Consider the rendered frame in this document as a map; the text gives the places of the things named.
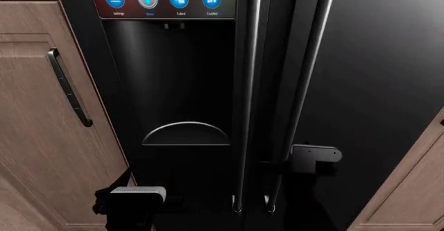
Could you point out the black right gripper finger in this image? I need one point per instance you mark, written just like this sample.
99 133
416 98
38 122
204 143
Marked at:
274 163

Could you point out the wooden cabinet beside plain door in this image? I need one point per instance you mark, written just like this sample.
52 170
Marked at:
409 189

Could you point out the dispenser ice nozzle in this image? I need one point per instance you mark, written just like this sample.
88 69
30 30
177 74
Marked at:
182 26

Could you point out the dispenser water nozzle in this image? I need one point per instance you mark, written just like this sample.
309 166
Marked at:
166 26

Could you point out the semicircular black dispenser tray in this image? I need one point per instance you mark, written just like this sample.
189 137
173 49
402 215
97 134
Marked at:
186 136

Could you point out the tall wooden cabinet door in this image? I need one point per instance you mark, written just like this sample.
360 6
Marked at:
34 137

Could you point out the plain black fridge door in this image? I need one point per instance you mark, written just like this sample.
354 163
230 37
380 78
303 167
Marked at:
374 59

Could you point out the small wooden cabinet panel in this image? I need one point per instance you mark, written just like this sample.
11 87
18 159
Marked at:
27 10

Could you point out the black fridge door with dispenser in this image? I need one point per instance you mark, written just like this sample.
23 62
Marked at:
173 85

